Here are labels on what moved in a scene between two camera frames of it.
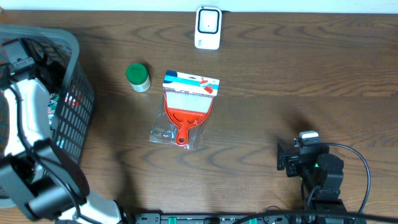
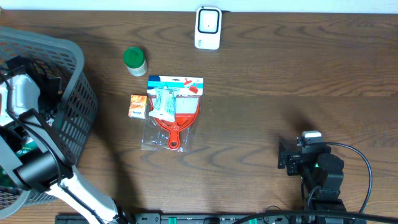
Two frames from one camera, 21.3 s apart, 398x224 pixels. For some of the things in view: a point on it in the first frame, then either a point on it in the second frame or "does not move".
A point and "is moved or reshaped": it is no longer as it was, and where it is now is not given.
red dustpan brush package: (188, 101) is moved or reshaped
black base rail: (240, 218) does not move
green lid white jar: (138, 76) -> (134, 58)
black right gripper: (280, 157) does not move
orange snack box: (73, 99) -> (137, 106)
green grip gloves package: (51, 108) is moved or reshaped
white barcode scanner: (208, 26) does not move
